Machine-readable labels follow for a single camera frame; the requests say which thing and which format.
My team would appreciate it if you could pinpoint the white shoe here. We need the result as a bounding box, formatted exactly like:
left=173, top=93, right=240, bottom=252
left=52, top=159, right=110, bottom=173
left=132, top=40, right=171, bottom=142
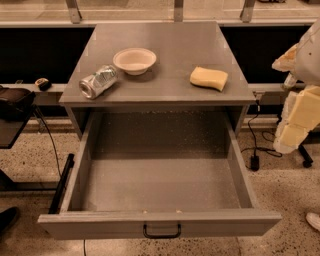
left=306, top=213, right=320, bottom=232

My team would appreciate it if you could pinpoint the black power adapter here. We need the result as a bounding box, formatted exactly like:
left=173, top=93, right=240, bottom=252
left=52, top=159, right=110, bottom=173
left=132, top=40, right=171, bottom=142
left=250, top=155, right=260, bottom=171

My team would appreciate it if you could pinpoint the black bag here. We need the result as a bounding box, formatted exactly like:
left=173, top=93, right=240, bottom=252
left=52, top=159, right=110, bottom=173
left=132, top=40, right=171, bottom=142
left=0, top=87, right=35, bottom=121

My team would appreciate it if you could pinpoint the black shoe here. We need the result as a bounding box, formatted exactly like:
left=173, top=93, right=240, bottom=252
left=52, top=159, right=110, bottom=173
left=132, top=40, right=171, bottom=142
left=0, top=207, right=19, bottom=232

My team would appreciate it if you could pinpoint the black drawer handle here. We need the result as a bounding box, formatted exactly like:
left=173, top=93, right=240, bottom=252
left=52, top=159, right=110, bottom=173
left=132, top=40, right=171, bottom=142
left=143, top=224, right=182, bottom=239

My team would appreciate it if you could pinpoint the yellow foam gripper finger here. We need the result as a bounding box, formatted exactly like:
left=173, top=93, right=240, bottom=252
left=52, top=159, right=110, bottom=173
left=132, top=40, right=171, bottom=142
left=272, top=45, right=297, bottom=72
left=273, top=86, right=320, bottom=154

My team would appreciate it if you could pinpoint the clear plastic bottle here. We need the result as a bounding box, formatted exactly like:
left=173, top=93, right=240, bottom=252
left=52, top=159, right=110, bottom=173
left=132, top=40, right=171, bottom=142
left=283, top=73, right=297, bottom=90

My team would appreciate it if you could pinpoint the grey open top drawer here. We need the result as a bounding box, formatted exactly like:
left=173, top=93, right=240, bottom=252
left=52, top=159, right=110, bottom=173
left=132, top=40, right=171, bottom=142
left=38, top=111, right=281, bottom=239

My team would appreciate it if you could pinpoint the yellow black tape measure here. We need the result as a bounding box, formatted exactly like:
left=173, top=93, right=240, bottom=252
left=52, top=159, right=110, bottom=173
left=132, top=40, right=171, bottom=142
left=35, top=78, right=52, bottom=91

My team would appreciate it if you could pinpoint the grey cabinet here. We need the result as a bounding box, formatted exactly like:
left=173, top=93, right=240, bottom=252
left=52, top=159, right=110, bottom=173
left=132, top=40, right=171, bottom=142
left=60, top=22, right=255, bottom=135

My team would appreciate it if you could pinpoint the black thin cable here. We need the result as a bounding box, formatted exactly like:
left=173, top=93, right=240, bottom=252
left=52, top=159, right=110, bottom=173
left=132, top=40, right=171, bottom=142
left=33, top=105, right=64, bottom=178

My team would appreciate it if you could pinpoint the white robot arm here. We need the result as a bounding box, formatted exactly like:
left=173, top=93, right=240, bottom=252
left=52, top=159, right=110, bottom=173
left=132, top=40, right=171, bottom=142
left=272, top=20, right=320, bottom=154

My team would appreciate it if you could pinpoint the black chair leg with caster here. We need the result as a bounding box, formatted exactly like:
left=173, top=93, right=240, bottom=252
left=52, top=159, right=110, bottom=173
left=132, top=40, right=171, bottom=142
left=298, top=145, right=313, bottom=168

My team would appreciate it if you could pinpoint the white paper bowl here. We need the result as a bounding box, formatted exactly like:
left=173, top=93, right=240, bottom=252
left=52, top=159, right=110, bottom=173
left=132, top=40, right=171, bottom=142
left=113, top=48, right=157, bottom=76

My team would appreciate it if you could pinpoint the black table base bar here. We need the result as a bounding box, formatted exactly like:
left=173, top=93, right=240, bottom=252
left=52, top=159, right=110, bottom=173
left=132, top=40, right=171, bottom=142
left=49, top=154, right=74, bottom=214

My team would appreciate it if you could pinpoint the yellow sponge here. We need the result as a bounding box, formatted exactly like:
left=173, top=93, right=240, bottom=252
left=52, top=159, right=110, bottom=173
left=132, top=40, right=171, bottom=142
left=190, top=67, right=228, bottom=91

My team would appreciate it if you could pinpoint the dark side table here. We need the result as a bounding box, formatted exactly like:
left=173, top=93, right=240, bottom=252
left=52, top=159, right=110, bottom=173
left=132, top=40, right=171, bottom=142
left=0, top=106, right=35, bottom=149

